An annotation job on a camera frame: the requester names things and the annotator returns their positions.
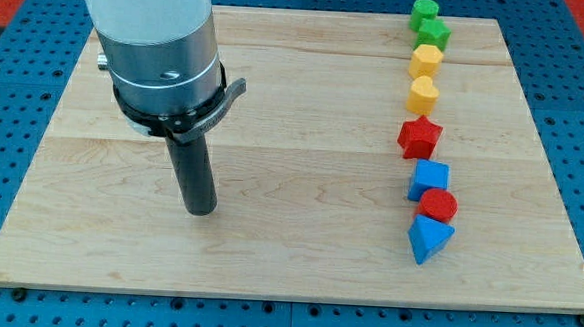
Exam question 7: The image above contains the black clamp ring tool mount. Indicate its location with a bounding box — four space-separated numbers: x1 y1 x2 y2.
113 64 246 145

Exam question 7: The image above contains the black cylindrical pointer rod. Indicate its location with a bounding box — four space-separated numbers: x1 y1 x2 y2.
165 136 217 216

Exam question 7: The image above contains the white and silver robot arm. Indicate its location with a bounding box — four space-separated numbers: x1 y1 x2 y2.
84 0 246 216

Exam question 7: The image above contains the light wooden board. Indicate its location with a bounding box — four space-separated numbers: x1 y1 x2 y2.
0 6 584 314

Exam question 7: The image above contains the red star block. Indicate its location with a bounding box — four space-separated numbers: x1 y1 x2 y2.
397 115 443 160

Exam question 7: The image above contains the blue cube block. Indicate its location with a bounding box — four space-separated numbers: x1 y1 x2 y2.
406 159 450 201

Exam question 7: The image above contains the yellow heart block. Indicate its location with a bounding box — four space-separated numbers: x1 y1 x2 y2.
406 75 440 116

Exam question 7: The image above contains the blue triangle block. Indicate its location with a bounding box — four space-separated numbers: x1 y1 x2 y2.
408 214 455 264

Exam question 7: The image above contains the red cylinder block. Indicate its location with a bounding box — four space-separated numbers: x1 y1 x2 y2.
415 188 459 224

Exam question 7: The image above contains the yellow hexagon block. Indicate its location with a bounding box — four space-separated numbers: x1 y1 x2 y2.
408 44 444 79

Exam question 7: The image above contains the green star block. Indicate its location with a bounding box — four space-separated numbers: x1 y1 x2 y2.
413 18 452 51

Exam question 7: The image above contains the green cylinder block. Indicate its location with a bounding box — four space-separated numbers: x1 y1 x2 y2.
408 0 439 32

